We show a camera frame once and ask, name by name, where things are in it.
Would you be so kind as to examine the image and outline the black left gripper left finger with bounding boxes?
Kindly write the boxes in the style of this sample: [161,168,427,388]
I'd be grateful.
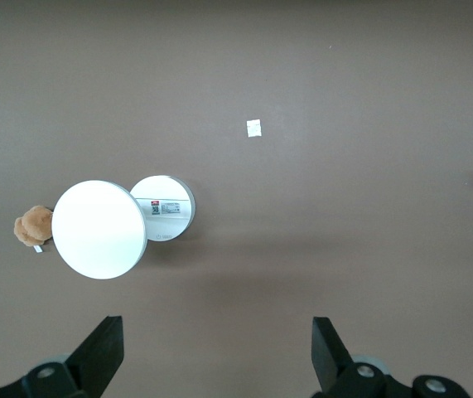
[0,315,124,398]

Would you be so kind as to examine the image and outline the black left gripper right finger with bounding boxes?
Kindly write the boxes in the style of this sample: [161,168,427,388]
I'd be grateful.
[311,317,473,398]

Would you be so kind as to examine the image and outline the white round desk lamp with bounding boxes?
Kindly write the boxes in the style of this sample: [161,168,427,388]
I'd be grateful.
[51,174,196,281]

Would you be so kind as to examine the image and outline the brown table cover sheet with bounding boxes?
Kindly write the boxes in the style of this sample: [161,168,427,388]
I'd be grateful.
[0,0,473,398]

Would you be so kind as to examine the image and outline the brown plush toy keychain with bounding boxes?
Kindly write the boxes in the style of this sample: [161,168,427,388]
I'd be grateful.
[13,205,54,253]

